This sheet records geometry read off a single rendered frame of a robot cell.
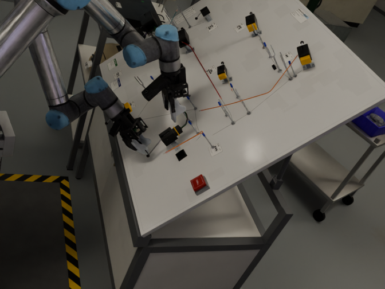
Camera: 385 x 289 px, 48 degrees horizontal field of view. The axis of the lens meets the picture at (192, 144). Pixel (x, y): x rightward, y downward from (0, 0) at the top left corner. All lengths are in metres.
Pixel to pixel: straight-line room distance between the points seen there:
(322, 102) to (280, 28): 0.50
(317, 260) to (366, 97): 1.92
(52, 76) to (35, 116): 1.92
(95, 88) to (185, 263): 0.81
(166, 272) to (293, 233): 1.68
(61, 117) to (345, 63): 1.05
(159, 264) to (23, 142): 1.68
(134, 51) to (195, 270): 1.00
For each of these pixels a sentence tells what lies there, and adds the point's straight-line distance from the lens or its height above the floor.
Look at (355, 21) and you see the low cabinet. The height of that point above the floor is 0.13.
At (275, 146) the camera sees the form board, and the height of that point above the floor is 1.31.
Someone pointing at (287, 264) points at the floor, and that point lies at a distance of 3.17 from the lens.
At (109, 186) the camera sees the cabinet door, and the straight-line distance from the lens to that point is 2.19.
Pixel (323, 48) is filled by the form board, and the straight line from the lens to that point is 1.84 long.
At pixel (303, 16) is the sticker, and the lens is 2.02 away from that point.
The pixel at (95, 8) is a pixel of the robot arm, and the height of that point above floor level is 1.55.
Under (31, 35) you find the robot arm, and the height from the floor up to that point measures 1.53.
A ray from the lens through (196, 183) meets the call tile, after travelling 1.58.
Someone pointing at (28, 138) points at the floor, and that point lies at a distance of 3.25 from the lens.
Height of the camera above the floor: 2.10
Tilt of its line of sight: 35 degrees down
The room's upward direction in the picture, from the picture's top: 25 degrees clockwise
